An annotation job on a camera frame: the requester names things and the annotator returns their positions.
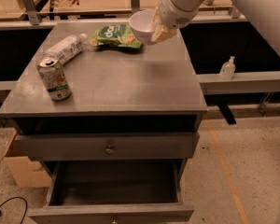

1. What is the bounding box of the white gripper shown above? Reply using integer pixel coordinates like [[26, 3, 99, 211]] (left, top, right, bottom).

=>
[[151, 0, 199, 43]]

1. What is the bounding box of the white bowl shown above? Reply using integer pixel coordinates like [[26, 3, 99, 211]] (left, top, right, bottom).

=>
[[129, 9, 155, 45]]

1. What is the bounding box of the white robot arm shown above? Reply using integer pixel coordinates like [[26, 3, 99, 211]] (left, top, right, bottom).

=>
[[151, 0, 280, 56]]

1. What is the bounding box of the green rice chip bag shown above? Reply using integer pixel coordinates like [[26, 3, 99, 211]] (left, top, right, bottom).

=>
[[89, 24, 142, 49]]

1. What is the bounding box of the hand sanitizer pump bottle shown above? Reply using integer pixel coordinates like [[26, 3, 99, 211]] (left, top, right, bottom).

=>
[[219, 56, 235, 80]]

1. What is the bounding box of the clear plastic water bottle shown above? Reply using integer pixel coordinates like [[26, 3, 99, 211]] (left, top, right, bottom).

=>
[[44, 34, 88, 64]]

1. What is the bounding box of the grey drawer cabinet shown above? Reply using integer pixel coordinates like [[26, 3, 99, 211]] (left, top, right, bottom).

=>
[[0, 21, 208, 224]]

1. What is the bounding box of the green white soda can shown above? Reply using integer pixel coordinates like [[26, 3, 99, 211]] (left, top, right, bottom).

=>
[[36, 56, 72, 101]]

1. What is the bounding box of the closed grey middle drawer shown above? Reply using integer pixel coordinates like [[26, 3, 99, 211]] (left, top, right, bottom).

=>
[[15, 133, 199, 161]]

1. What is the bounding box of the open grey bottom drawer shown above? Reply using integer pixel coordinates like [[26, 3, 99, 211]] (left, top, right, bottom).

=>
[[29, 160, 194, 224]]

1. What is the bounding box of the cardboard box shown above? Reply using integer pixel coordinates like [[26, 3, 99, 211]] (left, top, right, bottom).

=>
[[0, 132, 51, 188]]

